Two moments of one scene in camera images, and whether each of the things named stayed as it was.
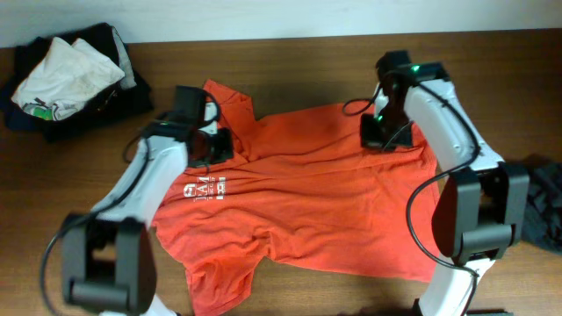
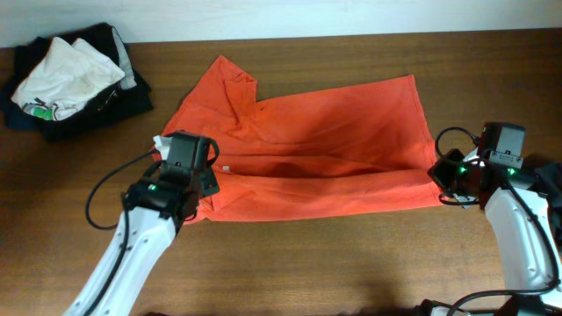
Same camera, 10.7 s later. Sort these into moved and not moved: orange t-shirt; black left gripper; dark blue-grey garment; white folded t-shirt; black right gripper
Moved: black left gripper; black right gripper; orange t-shirt
Not moved: dark blue-grey garment; white folded t-shirt
